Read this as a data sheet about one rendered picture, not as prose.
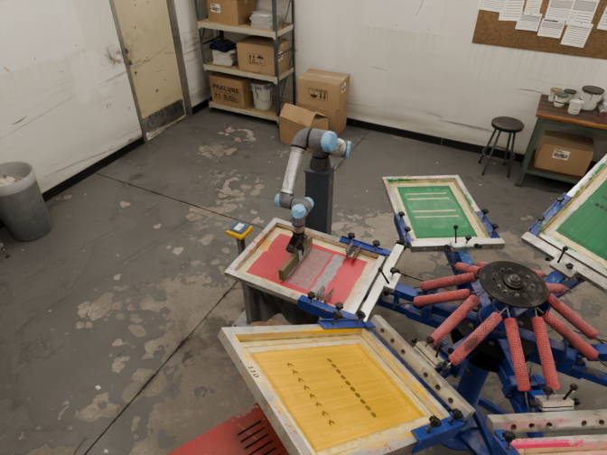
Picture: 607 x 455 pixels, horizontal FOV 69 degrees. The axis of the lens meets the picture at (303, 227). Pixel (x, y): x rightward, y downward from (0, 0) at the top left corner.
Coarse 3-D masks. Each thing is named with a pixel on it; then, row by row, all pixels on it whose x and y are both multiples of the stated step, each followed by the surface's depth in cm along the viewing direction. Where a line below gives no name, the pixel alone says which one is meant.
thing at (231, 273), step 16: (272, 224) 288; (288, 224) 288; (256, 240) 275; (336, 240) 275; (240, 256) 263; (384, 256) 263; (224, 272) 253; (256, 288) 248; (272, 288) 243; (368, 288) 243; (352, 304) 234
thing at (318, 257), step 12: (276, 240) 281; (288, 240) 281; (276, 252) 272; (312, 252) 272; (324, 252) 272; (336, 252) 272; (300, 264) 264; (312, 264) 264; (324, 264) 264; (348, 264) 264; (360, 264) 264; (336, 276) 256; (348, 276) 256
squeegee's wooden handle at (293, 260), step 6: (312, 240) 271; (306, 246) 266; (294, 252) 257; (288, 258) 253; (294, 258) 255; (288, 264) 250; (294, 264) 257; (282, 270) 245; (288, 270) 251; (282, 276) 248
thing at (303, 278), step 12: (264, 252) 272; (252, 264) 264; (264, 264) 264; (264, 276) 256; (276, 276) 256; (300, 276) 255; (312, 276) 255; (300, 288) 248; (336, 288) 248; (348, 288) 248; (336, 300) 241
